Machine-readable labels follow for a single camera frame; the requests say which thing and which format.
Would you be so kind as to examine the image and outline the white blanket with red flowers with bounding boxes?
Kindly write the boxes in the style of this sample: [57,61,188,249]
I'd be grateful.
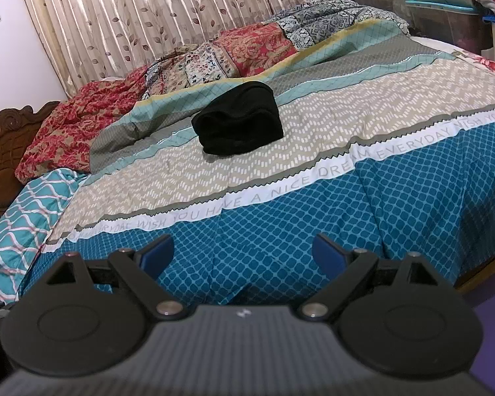
[410,35,495,78]

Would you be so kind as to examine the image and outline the teal lattice-print pillow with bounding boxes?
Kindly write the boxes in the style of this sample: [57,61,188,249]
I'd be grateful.
[0,168,88,304]

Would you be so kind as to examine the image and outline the black pants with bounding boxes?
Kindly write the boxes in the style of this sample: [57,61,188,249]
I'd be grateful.
[191,81,284,156]

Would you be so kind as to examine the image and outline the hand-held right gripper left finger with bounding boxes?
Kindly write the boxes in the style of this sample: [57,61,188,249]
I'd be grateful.
[45,234,189,321]

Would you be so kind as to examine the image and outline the teal and beige patterned bedspread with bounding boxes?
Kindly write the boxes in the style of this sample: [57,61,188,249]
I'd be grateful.
[18,35,495,298]

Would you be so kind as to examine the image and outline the carved wooden headboard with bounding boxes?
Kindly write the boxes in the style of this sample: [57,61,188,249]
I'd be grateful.
[0,101,62,240]

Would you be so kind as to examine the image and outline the wooden bed frame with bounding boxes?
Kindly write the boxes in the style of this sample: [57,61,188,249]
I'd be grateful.
[454,247,495,294]

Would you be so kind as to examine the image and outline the beige leaf-print curtain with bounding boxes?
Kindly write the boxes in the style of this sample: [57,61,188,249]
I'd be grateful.
[14,0,344,98]

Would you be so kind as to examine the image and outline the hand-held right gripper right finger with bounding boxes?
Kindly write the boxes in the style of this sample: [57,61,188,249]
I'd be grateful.
[299,233,439,322]

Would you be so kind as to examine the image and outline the clear storage box teal lid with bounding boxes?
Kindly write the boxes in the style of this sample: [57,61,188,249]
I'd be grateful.
[404,0,494,57]

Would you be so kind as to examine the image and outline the patchwork floral quilt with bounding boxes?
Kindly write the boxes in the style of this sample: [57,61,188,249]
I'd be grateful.
[14,0,412,184]

